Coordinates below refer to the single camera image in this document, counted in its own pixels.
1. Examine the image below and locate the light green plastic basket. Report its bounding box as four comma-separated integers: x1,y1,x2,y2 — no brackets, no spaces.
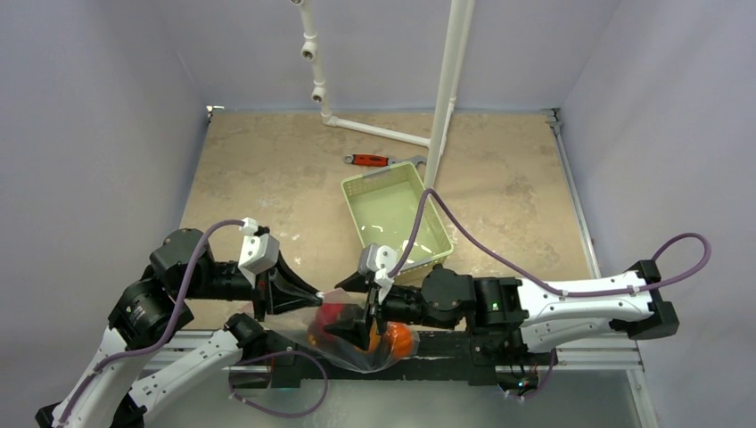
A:
341,161,454,284

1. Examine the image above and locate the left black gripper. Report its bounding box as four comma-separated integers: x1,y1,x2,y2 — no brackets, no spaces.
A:
181,247,324,319

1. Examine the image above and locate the clear zip top bag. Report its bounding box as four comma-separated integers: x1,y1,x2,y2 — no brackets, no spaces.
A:
240,284,421,374

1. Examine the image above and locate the orange toy pumpkin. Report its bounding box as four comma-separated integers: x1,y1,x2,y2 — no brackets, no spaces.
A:
367,322,415,360

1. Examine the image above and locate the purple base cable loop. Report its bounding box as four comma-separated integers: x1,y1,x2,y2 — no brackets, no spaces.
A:
226,350,329,419

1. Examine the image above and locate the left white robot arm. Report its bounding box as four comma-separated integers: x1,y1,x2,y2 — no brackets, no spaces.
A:
35,219,324,427

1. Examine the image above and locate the red handled adjustable wrench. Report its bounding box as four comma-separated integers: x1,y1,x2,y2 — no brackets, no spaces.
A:
343,153,427,168

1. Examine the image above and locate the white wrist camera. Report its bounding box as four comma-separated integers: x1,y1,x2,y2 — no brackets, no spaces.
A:
357,243,399,303
238,218,280,282

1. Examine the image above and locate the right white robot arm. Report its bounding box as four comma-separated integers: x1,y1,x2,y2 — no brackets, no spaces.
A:
323,260,680,363

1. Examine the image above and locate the aluminium rail frame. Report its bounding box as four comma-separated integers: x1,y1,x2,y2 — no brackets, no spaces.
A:
541,108,659,427

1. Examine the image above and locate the dark red toy apple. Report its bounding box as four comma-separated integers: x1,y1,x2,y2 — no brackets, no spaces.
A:
307,333,323,347

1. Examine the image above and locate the white pvc pipe frame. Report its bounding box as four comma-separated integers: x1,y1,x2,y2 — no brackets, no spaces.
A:
291,0,475,188

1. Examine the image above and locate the red toy tomato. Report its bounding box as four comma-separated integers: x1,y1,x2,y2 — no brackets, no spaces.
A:
310,303,355,332

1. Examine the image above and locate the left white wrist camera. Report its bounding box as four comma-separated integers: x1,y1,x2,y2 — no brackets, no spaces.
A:
238,218,280,282

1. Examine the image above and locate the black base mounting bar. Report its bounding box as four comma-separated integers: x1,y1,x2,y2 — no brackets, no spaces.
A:
231,321,558,396

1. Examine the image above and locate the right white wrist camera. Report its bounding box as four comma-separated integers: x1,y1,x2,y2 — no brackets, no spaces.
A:
357,243,399,303

